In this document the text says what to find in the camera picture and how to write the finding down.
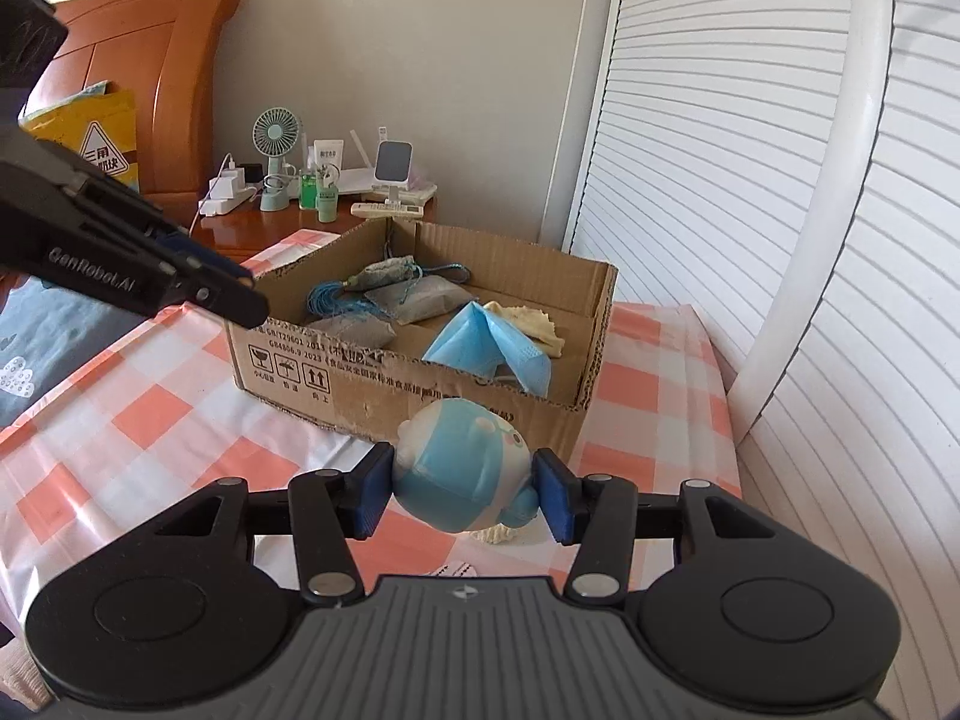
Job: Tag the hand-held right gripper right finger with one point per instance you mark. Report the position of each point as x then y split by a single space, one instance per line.
551 499

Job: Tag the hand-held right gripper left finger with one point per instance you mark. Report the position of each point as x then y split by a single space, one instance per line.
373 491

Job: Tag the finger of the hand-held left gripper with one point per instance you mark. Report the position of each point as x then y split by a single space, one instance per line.
199 251
225 300

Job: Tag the blue plush toy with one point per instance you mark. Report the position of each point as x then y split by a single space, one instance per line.
457 472

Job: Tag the cardboard box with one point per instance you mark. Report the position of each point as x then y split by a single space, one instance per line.
360 390

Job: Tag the large grey sachet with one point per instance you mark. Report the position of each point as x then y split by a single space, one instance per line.
352 330

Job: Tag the blue patterned sachet with tassel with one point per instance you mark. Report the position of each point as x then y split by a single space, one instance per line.
386 270

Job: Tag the blue face mask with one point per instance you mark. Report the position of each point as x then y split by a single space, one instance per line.
480 341

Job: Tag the wooden nightstand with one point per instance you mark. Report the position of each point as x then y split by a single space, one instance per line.
240 229

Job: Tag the white power strip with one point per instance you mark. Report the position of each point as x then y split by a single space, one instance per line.
225 191

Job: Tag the yellow printed bag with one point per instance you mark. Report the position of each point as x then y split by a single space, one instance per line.
67 120

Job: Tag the small white printed tag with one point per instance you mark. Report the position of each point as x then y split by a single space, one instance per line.
452 569

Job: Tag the green bottle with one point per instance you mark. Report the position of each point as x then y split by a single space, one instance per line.
307 193

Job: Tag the grey-blue bedding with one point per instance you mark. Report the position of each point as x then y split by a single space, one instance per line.
45 345

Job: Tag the green desk fan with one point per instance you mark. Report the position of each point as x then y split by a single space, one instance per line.
276 131

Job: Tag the orange checkered tablecloth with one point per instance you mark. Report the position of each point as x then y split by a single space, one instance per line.
150 427

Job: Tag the white tube with green cap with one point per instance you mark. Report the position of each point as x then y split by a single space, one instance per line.
328 165

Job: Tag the yellow cloth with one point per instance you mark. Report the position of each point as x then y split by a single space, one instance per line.
536 326

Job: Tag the white remote control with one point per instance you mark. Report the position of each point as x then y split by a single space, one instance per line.
386 209

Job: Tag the wooden headboard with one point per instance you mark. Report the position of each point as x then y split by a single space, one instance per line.
187 52

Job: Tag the small grey sachet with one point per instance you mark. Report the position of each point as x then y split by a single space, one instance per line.
431 298

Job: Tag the white phone stand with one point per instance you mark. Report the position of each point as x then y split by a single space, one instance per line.
394 161

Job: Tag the white louvered closet doors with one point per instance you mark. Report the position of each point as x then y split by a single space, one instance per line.
675 165

